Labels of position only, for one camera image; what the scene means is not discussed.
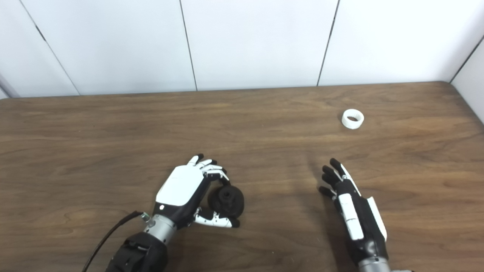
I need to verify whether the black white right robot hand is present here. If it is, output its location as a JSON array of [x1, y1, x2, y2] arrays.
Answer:
[[318, 158, 389, 265]]

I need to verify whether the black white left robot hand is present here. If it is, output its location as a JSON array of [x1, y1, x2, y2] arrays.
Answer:
[[153, 154, 240, 229]]

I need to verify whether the round black part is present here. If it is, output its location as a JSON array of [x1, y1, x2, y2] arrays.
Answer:
[[208, 186, 245, 218]]

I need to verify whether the white ring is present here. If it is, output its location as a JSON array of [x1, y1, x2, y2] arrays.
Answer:
[[341, 109, 365, 130]]

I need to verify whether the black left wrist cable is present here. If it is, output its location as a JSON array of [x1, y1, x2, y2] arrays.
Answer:
[[81, 211, 150, 272]]

